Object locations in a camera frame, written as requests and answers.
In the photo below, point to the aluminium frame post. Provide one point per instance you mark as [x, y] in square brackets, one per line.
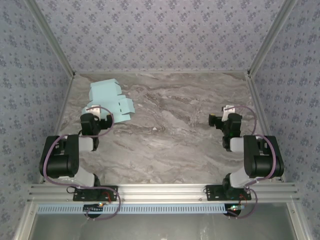
[270, 37]
[52, 37]

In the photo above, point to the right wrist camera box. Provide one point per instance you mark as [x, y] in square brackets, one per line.
[227, 111]

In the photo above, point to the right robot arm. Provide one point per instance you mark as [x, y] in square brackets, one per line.
[262, 162]

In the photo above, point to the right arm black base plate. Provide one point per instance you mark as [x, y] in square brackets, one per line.
[215, 195]

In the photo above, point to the aluminium lower frame beam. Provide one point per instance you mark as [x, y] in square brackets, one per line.
[298, 222]
[25, 222]

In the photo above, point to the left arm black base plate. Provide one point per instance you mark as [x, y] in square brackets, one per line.
[82, 197]

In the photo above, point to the aluminium table side rail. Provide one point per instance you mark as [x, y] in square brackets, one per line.
[257, 100]
[66, 100]

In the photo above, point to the aluminium mounting rail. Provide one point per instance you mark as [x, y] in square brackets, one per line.
[160, 192]

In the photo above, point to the small circuit board with LED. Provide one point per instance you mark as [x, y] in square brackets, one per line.
[233, 211]
[92, 208]

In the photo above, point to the grey metal panel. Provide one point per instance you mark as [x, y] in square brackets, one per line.
[160, 227]

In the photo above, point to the light blue paper box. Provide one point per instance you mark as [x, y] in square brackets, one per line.
[105, 92]

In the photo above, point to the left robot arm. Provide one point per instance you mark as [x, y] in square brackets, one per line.
[60, 162]

